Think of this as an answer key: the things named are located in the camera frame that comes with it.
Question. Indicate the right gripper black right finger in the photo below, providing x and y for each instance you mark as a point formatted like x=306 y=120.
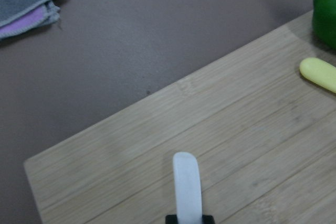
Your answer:
x=208 y=219

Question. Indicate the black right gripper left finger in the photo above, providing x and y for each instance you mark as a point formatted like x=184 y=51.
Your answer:
x=171 y=219

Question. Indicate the white ceramic spoon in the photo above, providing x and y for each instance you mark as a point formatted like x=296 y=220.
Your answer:
x=187 y=184

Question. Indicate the wooden cutting board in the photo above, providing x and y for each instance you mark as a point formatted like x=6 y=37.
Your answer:
x=264 y=138

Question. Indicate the yellow plastic knife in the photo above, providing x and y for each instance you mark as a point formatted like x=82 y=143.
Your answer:
x=319 y=72

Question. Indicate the green lime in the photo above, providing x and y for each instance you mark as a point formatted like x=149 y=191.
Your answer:
x=323 y=21

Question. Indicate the grey folded cloth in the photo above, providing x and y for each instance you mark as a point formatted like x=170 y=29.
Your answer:
x=20 y=16

